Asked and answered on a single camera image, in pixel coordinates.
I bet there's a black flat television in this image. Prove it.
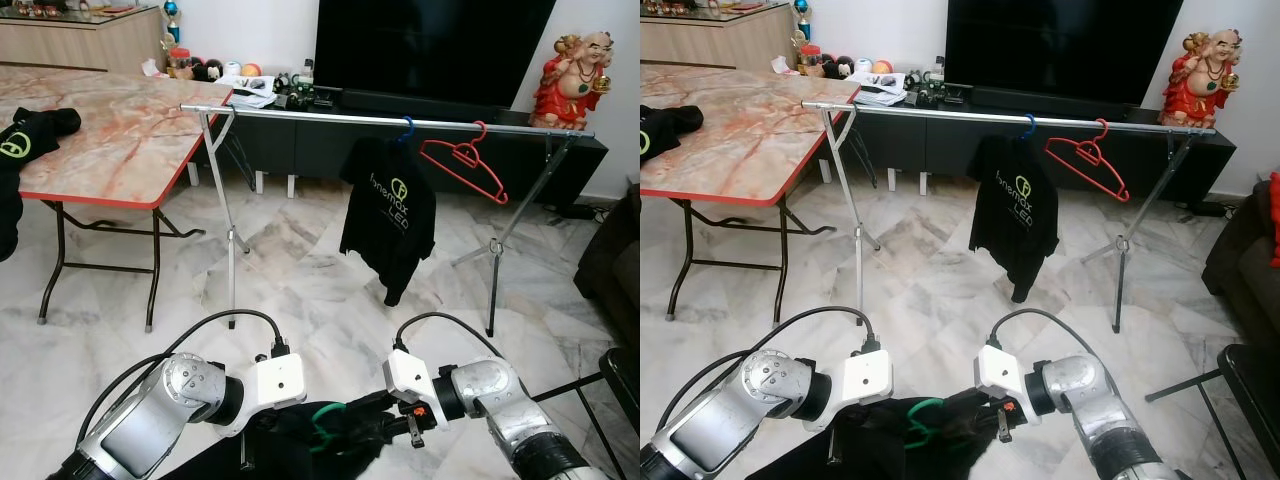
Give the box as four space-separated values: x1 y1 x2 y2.
313 0 558 109
945 0 1184 108

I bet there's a black low tv console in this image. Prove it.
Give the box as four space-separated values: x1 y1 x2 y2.
815 85 1236 206
190 85 609 206

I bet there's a black metal stand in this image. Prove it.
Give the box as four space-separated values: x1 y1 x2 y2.
1145 343 1280 480
530 348 641 480

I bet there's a white paper stack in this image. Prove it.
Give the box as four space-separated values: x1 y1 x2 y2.
858 72 909 106
225 75 281 109

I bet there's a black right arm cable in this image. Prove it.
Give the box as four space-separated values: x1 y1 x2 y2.
393 312 501 361
988 308 1091 361

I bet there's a marble pattern folding table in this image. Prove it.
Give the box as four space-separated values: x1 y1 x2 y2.
0 65 233 331
640 65 861 323

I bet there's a black small electronics pile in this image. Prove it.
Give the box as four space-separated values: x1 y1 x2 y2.
272 60 341 109
905 65 969 106

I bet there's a black printed t-shirt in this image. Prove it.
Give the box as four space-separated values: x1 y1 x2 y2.
968 133 1061 304
0 107 83 263
640 103 706 161
338 135 438 308
772 388 1016 480
160 390 426 480

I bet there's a red plastic hanger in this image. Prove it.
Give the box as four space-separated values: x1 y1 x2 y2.
420 120 509 206
1045 118 1131 204

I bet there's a black soundbar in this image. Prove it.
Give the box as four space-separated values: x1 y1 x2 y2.
342 88 531 123
970 87 1161 123

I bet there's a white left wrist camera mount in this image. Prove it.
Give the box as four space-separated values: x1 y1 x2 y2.
800 350 894 433
210 352 308 438

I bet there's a light wooden sideboard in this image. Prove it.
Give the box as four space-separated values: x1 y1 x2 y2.
0 5 166 73
640 5 798 71

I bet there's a silver metal clothes rack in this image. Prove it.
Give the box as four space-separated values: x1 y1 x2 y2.
800 100 1219 334
180 102 596 338

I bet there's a red laughing buddha statue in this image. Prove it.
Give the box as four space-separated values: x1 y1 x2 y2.
530 30 614 131
1160 28 1243 129

